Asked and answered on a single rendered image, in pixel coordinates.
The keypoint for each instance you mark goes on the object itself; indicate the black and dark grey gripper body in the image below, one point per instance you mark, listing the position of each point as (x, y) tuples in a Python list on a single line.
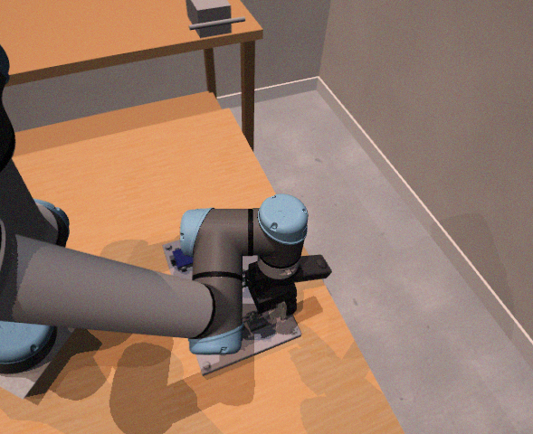
[(267, 292)]

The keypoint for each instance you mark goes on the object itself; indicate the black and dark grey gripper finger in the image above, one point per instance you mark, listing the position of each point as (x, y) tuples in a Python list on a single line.
[(283, 309)]

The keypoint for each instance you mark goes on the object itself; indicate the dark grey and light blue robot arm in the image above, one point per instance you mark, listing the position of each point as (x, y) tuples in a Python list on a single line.
[(43, 284)]

